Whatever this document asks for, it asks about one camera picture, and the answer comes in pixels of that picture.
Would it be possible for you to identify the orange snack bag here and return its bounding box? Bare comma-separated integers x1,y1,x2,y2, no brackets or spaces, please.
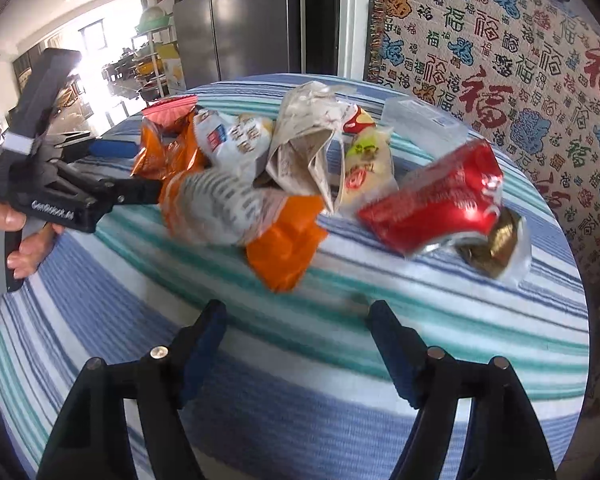
132,107,327,292

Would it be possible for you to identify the white printed snack wrapper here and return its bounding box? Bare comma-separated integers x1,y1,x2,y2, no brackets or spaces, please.
194,108,274,182

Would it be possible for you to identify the white paper bag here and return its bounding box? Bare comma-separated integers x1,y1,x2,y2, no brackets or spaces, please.
265,81,346,214

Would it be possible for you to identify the red snack packet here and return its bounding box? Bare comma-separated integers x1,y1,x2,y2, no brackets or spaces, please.
140,94,198,133

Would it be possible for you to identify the yellow white food wrapper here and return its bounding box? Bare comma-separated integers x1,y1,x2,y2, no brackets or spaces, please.
339,104,398,216

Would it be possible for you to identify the person's left hand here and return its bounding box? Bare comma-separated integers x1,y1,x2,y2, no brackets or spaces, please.
0,204,64,280

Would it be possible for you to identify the red crushed soda can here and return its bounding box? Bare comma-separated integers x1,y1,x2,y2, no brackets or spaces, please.
358,139,504,256

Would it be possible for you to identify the yellow white cardboard box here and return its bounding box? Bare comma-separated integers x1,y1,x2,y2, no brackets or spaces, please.
156,41,186,93

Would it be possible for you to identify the brown leaf packet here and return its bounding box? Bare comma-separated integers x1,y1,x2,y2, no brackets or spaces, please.
456,208,532,286

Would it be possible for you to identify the patterned fu character cloth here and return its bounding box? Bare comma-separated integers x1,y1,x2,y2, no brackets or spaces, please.
365,0,600,412

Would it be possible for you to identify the grey double-door refrigerator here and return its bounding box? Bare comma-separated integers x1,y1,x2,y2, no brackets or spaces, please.
173,0,302,89

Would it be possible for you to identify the blue striped tablecloth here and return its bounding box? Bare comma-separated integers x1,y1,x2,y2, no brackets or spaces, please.
0,139,590,479

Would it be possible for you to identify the white storage rack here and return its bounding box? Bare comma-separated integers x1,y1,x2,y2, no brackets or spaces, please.
132,6,171,104

